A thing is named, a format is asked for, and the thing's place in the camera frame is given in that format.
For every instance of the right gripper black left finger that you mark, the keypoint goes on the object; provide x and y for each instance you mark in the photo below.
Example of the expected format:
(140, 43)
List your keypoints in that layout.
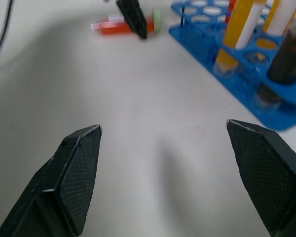
(61, 192)

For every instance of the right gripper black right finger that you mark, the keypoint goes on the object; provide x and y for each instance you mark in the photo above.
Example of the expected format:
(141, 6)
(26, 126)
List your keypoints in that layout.
(269, 177)

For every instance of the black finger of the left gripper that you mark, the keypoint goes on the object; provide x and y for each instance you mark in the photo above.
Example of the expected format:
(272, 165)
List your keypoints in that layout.
(134, 17)

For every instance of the red liquid tube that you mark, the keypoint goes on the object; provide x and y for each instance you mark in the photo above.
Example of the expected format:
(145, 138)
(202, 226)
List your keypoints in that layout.
(113, 27)

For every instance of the brown liquid tube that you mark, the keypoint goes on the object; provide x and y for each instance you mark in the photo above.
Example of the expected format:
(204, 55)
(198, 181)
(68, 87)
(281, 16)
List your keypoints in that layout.
(289, 51)

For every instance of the blue tube rack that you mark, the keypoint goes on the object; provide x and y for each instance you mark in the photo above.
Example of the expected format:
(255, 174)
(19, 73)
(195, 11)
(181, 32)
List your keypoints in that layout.
(195, 39)

